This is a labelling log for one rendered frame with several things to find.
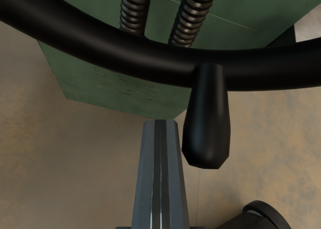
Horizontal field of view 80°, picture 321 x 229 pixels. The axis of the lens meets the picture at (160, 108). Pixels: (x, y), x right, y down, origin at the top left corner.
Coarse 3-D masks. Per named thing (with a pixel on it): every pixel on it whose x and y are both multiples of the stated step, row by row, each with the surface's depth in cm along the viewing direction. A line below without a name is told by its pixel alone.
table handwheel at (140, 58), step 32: (0, 0) 9; (32, 0) 10; (32, 32) 11; (64, 32) 11; (96, 32) 11; (96, 64) 13; (128, 64) 12; (160, 64) 12; (192, 64) 12; (224, 64) 12; (256, 64) 12; (288, 64) 11; (320, 64) 10
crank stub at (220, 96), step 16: (208, 64) 11; (208, 80) 10; (224, 80) 11; (192, 96) 11; (208, 96) 10; (224, 96) 10; (192, 112) 10; (208, 112) 10; (224, 112) 10; (192, 128) 10; (208, 128) 9; (224, 128) 9; (192, 144) 9; (208, 144) 9; (224, 144) 9; (192, 160) 9; (208, 160) 9; (224, 160) 9
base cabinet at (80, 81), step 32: (64, 0) 32; (96, 0) 31; (160, 0) 29; (224, 0) 28; (256, 0) 27; (288, 0) 26; (320, 0) 25; (160, 32) 35; (224, 32) 33; (256, 32) 32; (64, 64) 51; (96, 96) 70; (128, 96) 65; (160, 96) 61
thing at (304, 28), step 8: (320, 8) 33; (304, 16) 31; (312, 16) 32; (320, 16) 32; (296, 24) 30; (304, 24) 30; (312, 24) 31; (320, 24) 32; (288, 32) 30; (296, 32) 29; (304, 32) 30; (312, 32) 30; (320, 32) 31; (280, 40) 32; (288, 40) 30; (296, 40) 29; (304, 40) 29
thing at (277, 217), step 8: (256, 200) 76; (248, 208) 75; (256, 208) 71; (264, 208) 70; (272, 208) 69; (264, 216) 68; (272, 216) 67; (280, 216) 67; (280, 224) 65; (288, 224) 65
